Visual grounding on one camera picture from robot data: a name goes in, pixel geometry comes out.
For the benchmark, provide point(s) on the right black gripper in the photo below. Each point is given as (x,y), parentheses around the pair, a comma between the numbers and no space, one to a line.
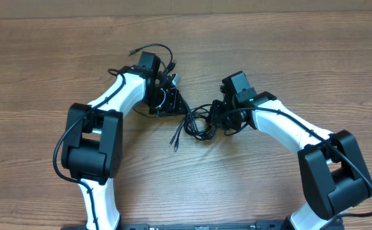
(216,112)

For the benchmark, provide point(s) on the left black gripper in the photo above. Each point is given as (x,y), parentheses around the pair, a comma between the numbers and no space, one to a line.
(170,103)

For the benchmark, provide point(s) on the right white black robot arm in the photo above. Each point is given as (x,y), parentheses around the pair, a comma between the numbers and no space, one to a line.
(333,172)

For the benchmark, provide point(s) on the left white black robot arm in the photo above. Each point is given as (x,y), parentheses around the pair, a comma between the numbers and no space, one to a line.
(91,147)

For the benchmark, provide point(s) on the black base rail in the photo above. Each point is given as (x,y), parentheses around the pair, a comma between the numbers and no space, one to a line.
(205,226)

